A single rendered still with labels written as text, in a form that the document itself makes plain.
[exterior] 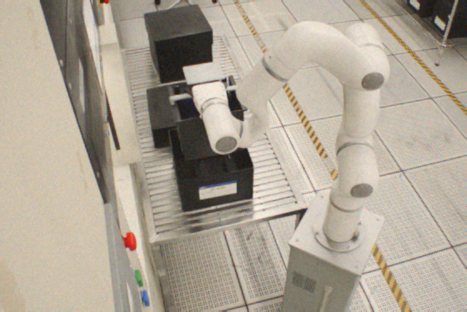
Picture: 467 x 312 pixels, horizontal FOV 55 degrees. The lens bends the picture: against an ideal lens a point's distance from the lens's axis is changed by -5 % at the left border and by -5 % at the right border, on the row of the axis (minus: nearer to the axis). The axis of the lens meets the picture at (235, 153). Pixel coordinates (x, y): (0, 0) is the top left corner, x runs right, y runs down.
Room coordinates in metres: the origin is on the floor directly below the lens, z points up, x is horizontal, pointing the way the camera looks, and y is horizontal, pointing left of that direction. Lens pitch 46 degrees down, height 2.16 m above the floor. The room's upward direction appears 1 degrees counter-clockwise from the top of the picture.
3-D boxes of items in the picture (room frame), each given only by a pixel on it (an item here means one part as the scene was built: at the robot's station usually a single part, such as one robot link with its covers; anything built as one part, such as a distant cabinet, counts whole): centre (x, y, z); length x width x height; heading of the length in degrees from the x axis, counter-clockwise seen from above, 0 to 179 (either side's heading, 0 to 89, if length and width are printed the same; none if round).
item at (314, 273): (0.97, -0.37, 0.38); 0.28 x 0.28 x 0.76; 59
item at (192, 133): (1.23, 0.09, 1.12); 0.24 x 0.20 x 0.32; 103
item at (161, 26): (2.03, 0.27, 0.89); 0.29 x 0.29 x 0.25; 18
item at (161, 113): (1.59, 0.23, 0.83); 0.29 x 0.29 x 0.13; 13
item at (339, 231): (0.97, -0.37, 0.85); 0.19 x 0.19 x 0.18
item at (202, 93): (1.13, 0.07, 1.25); 0.11 x 0.10 x 0.07; 13
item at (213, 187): (1.23, 0.10, 0.85); 0.28 x 0.28 x 0.17; 13
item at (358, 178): (0.94, -0.37, 1.07); 0.19 x 0.12 x 0.24; 177
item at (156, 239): (1.63, 0.18, 0.38); 1.30 x 0.60 x 0.76; 14
